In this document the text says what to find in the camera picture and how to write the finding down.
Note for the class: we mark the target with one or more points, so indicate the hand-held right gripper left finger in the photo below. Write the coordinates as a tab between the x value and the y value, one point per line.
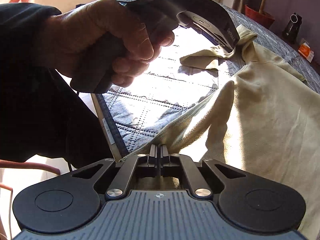
153	155

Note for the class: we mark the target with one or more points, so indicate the black tabletop appliance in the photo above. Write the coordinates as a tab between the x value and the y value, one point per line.
292	30

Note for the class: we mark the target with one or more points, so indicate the person's left hand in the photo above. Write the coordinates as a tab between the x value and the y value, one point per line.
87	25

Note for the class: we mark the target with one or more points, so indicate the person's left forearm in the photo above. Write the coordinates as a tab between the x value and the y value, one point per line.
30	92

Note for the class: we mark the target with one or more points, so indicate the potted tree in red pot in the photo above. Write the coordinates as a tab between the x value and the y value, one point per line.
257	17

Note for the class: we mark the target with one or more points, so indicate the orange tissue pack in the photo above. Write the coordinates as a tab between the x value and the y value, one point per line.
306	50

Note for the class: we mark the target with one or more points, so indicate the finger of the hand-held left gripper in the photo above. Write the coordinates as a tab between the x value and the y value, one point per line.
223	46

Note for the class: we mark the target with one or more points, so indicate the red metal tube frame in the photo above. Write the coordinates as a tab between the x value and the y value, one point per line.
37	165

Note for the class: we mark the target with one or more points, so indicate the silver quilted blanket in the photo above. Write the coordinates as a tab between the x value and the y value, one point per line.
140	120

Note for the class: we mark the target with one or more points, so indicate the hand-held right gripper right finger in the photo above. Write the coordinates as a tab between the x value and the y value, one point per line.
164	155

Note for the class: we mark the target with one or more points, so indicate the beige long-sleeve sweater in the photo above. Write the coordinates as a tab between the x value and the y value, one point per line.
262	105

